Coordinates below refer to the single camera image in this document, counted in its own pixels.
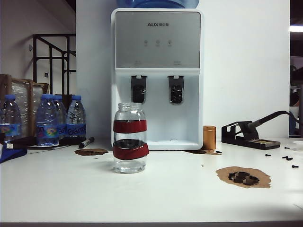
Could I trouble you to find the dark grey tap lever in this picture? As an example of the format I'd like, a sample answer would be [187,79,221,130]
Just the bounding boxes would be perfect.
[167,75,185,104]
[131,75,148,104]

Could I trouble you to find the blue cloth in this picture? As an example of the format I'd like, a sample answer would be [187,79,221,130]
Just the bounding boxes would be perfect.
[0,141,28,164]

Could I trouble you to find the black marker pen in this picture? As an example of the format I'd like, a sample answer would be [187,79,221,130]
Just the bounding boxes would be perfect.
[79,137,95,149]

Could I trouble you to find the wooden frame with plastic wrap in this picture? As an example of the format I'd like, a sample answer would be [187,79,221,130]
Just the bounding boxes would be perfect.
[0,74,51,140]

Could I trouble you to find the copper metal canister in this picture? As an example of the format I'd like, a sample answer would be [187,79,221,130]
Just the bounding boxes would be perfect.
[203,125,216,150]

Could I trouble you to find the black flat box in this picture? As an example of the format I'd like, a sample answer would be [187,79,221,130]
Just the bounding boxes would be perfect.
[58,137,87,146]

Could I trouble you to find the black stair railing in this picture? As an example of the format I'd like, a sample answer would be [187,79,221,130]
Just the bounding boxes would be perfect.
[32,34,77,96]

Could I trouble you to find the black soldering iron stand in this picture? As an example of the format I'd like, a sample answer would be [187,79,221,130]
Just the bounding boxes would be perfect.
[221,121,281,150]

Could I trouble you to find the plastic water bottle blue cap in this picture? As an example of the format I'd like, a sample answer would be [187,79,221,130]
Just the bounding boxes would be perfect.
[53,95,67,140]
[65,95,86,139]
[36,93,59,146]
[0,94,22,143]

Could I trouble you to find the black soldering iron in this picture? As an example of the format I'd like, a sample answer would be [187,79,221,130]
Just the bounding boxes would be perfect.
[238,110,300,140]

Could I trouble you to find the blue water jug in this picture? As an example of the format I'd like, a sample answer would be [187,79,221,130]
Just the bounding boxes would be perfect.
[116,0,200,9]

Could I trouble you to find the glass jar two red bands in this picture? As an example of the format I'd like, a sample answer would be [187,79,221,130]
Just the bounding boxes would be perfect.
[112,102,150,174]

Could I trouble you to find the white AUX water dispenser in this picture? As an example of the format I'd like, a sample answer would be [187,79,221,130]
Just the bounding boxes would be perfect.
[110,8,204,151]

